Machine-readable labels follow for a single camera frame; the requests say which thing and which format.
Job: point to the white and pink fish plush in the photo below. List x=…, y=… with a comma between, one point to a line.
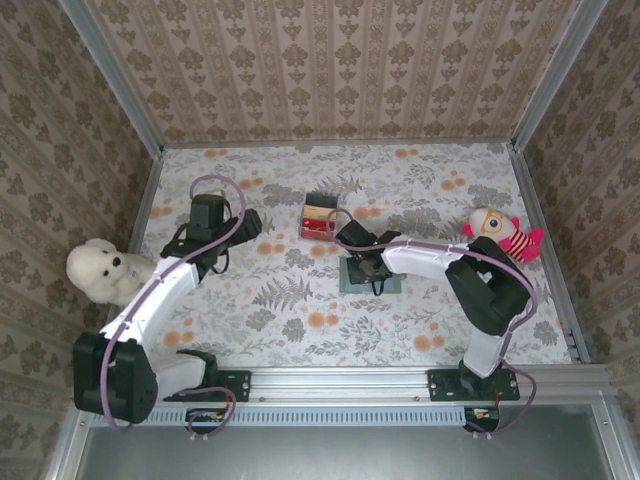
x=487, y=225

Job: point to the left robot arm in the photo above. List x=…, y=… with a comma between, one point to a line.
x=160, y=300

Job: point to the grey metal panel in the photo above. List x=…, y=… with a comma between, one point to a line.
x=350, y=455

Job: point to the red card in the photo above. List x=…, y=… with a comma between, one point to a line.
x=315, y=227

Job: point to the aluminium back rail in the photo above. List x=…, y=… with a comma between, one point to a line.
x=340, y=145

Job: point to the black connector box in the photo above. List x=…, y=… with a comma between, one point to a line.
x=205, y=417
x=482, y=417

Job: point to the floral table cover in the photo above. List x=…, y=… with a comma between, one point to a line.
x=400, y=325

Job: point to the white teddy bear plush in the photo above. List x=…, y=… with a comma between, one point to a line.
x=100, y=270

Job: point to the beige card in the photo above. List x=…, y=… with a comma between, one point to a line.
x=317, y=211

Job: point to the aluminium corner post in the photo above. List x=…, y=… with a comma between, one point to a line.
x=115, y=75
x=560, y=75

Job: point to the aluminium front rail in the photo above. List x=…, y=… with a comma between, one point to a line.
x=340, y=377

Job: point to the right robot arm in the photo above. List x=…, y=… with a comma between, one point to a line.
x=490, y=295

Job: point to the aluminium side rail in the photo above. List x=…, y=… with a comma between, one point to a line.
x=540, y=200
x=140, y=225

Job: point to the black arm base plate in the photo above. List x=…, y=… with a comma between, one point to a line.
x=240, y=385
x=442, y=385

